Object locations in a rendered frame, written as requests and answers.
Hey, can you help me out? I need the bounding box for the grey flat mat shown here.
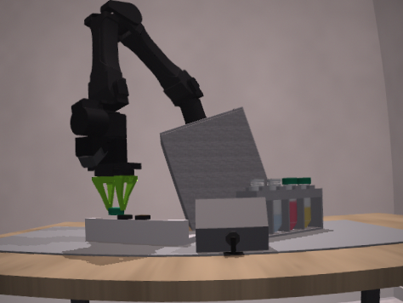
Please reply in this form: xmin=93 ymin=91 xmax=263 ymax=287
xmin=0 ymin=220 xmax=403 ymax=257

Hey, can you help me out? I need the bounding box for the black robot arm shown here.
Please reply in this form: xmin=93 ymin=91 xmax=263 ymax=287
xmin=71 ymin=0 xmax=206 ymax=168

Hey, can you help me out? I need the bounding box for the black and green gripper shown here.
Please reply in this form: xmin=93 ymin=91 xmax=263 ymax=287
xmin=88 ymin=150 xmax=141 ymax=211

